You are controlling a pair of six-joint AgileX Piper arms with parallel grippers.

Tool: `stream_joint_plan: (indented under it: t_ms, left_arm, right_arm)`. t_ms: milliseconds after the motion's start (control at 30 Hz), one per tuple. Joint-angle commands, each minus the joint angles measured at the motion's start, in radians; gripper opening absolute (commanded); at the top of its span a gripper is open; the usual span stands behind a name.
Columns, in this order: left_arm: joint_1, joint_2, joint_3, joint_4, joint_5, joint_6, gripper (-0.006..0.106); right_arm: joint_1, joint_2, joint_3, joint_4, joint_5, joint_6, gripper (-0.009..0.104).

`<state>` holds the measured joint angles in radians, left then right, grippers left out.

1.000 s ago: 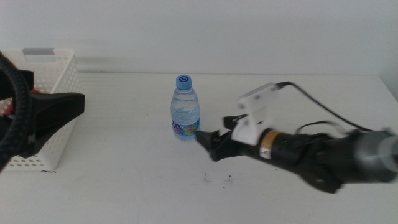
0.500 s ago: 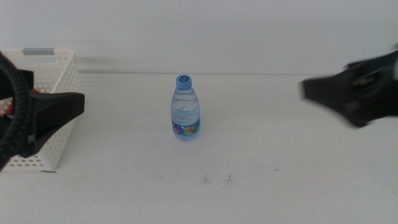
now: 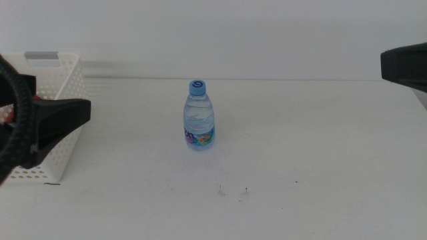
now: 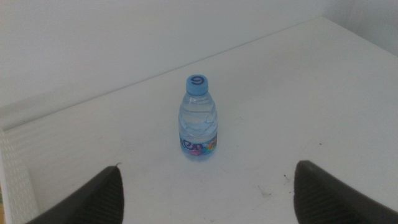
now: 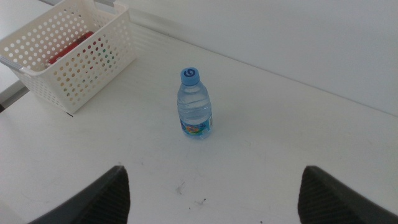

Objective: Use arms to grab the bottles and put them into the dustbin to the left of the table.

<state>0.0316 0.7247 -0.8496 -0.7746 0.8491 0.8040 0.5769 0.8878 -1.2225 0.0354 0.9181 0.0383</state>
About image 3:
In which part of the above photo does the red drink can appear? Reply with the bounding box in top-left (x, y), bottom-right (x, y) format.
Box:
top-left (0, 95), bottom-right (43, 125)

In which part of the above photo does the white perforated plastic basket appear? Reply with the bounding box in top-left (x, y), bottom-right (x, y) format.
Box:
top-left (0, 51), bottom-right (91, 184)

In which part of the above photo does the clear water bottle blue cap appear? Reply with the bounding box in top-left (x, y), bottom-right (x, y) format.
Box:
top-left (182, 79), bottom-right (216, 152)

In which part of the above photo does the thick black braided camera cable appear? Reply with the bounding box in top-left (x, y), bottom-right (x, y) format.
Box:
top-left (0, 54), bottom-right (35, 186)

